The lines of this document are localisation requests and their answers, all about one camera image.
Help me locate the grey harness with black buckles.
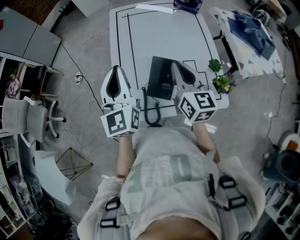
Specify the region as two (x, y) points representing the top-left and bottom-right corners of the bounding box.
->
(99, 174), (256, 240)

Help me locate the person's left forearm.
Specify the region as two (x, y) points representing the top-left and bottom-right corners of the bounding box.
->
(116, 135), (135, 179)

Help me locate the gold wire geometric frame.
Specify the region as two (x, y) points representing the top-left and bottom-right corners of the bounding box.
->
(55, 147), (94, 181)

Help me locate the white storage rack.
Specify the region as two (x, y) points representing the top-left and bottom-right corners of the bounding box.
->
(264, 180), (300, 240)

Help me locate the wooden rack with dark board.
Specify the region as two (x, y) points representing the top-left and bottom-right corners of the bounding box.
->
(18, 62), (65, 99)

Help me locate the dark blue cloth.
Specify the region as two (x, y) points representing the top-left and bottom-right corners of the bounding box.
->
(228, 11), (276, 60)

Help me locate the person's right forearm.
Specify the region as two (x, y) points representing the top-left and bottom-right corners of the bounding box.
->
(192, 121), (220, 164)

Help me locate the thin black cable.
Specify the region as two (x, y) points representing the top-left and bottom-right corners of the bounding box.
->
(266, 79), (288, 149)

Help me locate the long black floor cable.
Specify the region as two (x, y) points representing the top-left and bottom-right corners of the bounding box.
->
(60, 43), (104, 111)

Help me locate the grey office chair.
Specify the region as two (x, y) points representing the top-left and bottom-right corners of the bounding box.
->
(1, 96), (67, 148)

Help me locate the black device with cable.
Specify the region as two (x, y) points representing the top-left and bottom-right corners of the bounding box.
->
(146, 55), (177, 101)

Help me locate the potted plant with purple flowers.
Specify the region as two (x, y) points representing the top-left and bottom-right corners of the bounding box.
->
(212, 72), (236, 95)

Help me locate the pale blue curved sheet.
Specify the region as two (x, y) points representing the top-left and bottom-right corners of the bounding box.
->
(33, 150), (77, 207)

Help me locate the white bag with orange patch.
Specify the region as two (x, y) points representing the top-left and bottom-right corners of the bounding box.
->
(279, 133), (300, 153)

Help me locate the white metal shelf rack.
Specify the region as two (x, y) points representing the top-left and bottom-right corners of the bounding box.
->
(0, 51), (45, 237)

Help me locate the grey flat panel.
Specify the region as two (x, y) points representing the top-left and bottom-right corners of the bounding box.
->
(0, 6), (62, 68)

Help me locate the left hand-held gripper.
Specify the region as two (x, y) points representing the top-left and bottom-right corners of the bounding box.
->
(100, 65), (142, 139)

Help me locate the small green succulent plant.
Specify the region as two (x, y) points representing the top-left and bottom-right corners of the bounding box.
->
(208, 58), (222, 74)

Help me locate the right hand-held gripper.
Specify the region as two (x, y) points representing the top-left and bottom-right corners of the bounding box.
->
(171, 60), (219, 123)

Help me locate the tangle of black cables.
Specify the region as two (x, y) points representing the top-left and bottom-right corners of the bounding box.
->
(30, 198), (78, 240)

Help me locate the white floor power socket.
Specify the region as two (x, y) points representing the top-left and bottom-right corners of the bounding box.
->
(72, 71), (84, 88)

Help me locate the black round seat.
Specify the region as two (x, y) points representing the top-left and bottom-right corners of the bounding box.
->
(275, 149), (300, 184)

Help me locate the person's white printed shirt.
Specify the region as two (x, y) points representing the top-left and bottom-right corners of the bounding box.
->
(76, 126), (267, 240)

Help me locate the white paper strip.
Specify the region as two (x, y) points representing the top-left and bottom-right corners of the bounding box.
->
(135, 3), (175, 15)

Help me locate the white work table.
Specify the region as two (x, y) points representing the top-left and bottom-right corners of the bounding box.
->
(109, 2), (230, 118)

